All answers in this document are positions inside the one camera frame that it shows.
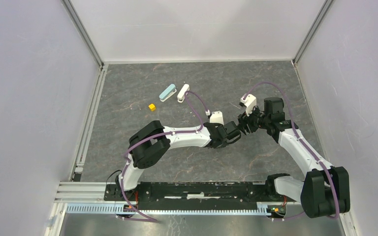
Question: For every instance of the white slotted cable duct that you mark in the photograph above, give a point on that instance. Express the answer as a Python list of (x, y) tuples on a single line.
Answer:
[(121, 209)]

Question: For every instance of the light blue stapler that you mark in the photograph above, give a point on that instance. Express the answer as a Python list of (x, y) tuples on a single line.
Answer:
[(168, 92)]

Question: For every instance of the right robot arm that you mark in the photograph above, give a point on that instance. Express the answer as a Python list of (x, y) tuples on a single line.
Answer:
[(325, 188)]

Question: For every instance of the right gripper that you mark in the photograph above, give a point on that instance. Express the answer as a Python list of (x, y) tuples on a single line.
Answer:
[(243, 120)]

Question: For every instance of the white stapler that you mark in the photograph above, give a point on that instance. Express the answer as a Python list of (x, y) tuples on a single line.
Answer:
[(182, 93)]

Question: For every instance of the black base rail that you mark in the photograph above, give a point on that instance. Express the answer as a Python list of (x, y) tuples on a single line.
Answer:
[(196, 195)]

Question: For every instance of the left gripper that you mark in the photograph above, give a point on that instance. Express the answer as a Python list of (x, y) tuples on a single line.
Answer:
[(224, 144)]

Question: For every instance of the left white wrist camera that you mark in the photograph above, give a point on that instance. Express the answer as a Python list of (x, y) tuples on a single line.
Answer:
[(215, 117)]

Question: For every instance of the yellow cube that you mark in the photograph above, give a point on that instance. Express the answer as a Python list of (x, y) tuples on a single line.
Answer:
[(152, 107)]

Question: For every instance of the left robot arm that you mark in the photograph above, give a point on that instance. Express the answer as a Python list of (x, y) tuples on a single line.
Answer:
[(149, 145)]

